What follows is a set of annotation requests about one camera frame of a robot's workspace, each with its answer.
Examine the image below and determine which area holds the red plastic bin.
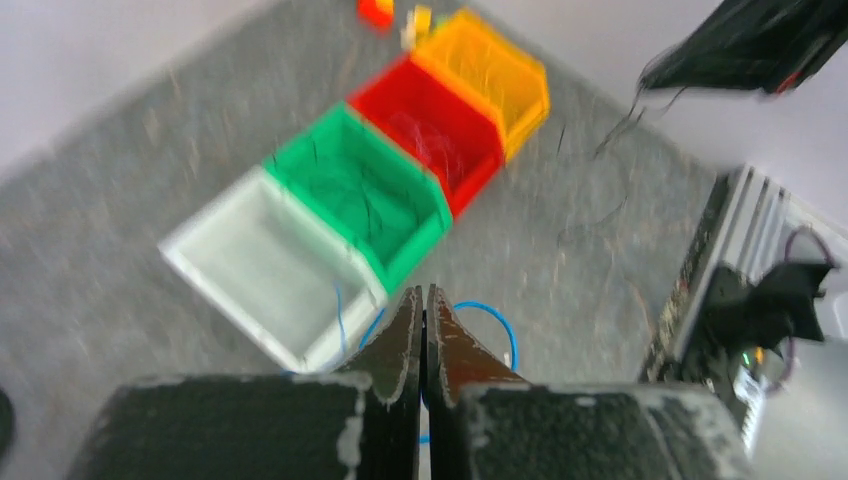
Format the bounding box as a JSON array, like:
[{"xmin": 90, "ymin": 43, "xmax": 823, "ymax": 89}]
[{"xmin": 348, "ymin": 55, "xmax": 504, "ymax": 219}]

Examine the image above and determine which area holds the green plastic bin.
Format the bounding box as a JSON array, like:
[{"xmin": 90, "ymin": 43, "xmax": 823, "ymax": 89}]
[{"xmin": 264, "ymin": 103, "xmax": 453, "ymax": 294}]

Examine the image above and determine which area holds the yellow plastic bin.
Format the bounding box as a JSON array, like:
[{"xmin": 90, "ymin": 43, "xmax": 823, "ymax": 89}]
[{"xmin": 411, "ymin": 7, "xmax": 551, "ymax": 163}]

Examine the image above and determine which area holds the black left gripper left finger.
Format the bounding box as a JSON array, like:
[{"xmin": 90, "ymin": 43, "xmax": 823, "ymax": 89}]
[{"xmin": 68, "ymin": 287, "xmax": 424, "ymax": 479}]

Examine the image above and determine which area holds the pink cable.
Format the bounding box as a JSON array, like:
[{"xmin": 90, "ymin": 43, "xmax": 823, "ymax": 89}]
[{"xmin": 390, "ymin": 112, "xmax": 478, "ymax": 180}]

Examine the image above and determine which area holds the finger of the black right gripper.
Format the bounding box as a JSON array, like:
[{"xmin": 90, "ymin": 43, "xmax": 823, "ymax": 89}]
[{"xmin": 639, "ymin": 0, "xmax": 847, "ymax": 94}]

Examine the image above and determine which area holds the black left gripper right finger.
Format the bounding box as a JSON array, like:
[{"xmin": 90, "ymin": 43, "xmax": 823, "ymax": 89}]
[{"xmin": 425, "ymin": 286, "xmax": 752, "ymax": 479}]

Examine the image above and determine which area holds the black cable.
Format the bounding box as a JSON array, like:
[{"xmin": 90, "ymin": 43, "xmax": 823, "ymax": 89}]
[
  {"xmin": 304, "ymin": 132, "xmax": 425, "ymax": 246},
  {"xmin": 556, "ymin": 79, "xmax": 690, "ymax": 246}
]

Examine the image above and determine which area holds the red toy block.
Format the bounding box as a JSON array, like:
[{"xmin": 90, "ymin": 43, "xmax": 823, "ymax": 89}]
[{"xmin": 357, "ymin": 0, "xmax": 395, "ymax": 32}]

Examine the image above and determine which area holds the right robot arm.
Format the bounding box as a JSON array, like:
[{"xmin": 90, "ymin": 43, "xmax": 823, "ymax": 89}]
[{"xmin": 638, "ymin": 1, "xmax": 847, "ymax": 407}]

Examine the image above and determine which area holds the right purple hose cable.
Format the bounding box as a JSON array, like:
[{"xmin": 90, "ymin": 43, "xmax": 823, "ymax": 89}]
[{"xmin": 781, "ymin": 225, "xmax": 839, "ymax": 386}]

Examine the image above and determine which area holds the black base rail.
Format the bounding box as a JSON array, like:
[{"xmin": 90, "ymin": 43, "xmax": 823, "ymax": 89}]
[{"xmin": 637, "ymin": 169, "xmax": 741, "ymax": 383}]

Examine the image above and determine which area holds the white plastic bin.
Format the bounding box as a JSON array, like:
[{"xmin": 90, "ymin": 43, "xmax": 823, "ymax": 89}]
[{"xmin": 159, "ymin": 166, "xmax": 388, "ymax": 372}]

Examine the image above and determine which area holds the blue cable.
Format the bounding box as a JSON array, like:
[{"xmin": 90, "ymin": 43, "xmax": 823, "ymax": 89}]
[{"xmin": 334, "ymin": 284, "xmax": 519, "ymax": 445}]

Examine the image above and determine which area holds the yellow toy block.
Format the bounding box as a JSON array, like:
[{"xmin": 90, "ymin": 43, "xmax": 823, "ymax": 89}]
[{"xmin": 400, "ymin": 5, "xmax": 432, "ymax": 50}]

